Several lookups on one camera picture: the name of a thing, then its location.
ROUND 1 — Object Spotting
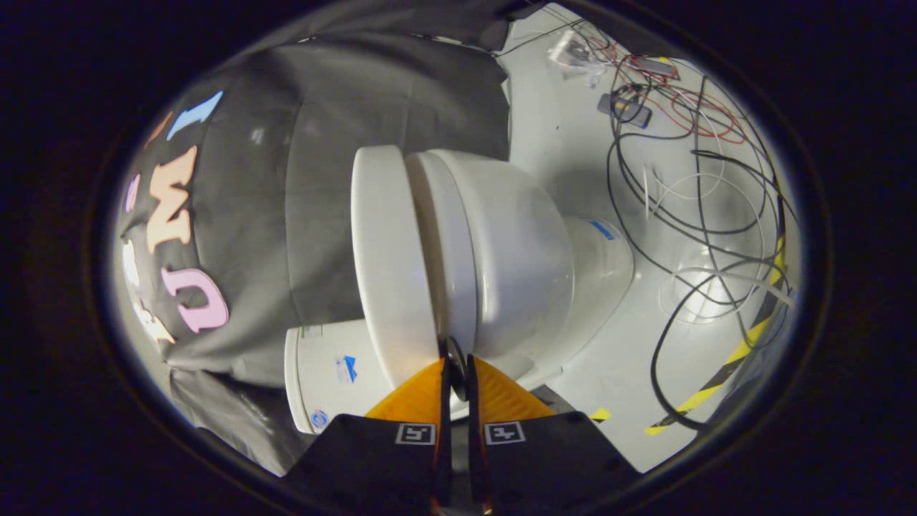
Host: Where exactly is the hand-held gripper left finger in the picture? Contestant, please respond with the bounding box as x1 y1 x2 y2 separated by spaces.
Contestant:
285 356 453 516

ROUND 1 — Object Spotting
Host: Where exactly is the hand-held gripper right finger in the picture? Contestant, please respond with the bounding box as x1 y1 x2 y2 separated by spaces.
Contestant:
466 353 642 516

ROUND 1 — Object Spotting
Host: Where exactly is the white toilet lid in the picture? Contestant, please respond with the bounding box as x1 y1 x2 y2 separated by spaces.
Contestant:
351 145 468 402

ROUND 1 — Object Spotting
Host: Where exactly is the white toilet seat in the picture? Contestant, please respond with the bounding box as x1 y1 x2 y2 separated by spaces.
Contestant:
405 150 478 353

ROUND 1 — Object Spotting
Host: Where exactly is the white ceramic toilet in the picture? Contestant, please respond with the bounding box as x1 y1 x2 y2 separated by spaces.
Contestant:
284 148 635 436

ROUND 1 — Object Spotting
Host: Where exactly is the yellow black hazard tape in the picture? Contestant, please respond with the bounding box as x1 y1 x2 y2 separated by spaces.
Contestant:
589 236 789 436

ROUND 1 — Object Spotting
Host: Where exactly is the black backdrop cloth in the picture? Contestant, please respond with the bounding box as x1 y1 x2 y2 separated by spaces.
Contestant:
118 0 511 477

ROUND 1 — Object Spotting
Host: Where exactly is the small grey electronic device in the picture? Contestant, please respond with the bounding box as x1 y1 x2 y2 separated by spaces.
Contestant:
597 92 653 130

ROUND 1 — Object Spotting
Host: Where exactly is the clear plastic bag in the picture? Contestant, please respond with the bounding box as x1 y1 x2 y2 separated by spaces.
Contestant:
547 31 611 78

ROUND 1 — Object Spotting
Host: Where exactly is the tangle of floor cables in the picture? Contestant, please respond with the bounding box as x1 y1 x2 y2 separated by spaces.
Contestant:
501 14 800 434

